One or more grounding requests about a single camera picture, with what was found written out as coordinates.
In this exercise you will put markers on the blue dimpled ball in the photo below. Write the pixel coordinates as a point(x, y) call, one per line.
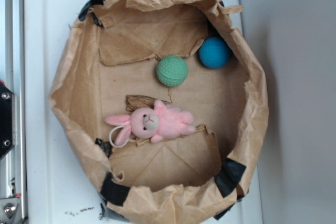
point(214, 53)

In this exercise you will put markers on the brown paper bag bin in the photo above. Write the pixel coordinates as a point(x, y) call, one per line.
point(109, 67)

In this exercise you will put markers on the aluminium frame rail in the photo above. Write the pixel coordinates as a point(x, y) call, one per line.
point(14, 206)

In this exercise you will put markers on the white plastic tray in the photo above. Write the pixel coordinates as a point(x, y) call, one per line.
point(58, 189)

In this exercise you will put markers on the green dimpled ball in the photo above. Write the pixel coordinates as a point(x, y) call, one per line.
point(172, 71)

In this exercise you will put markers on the black robot mount plate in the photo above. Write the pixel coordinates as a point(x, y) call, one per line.
point(6, 120)

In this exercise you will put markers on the pink plush bunny keychain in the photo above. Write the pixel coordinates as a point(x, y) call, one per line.
point(156, 124)

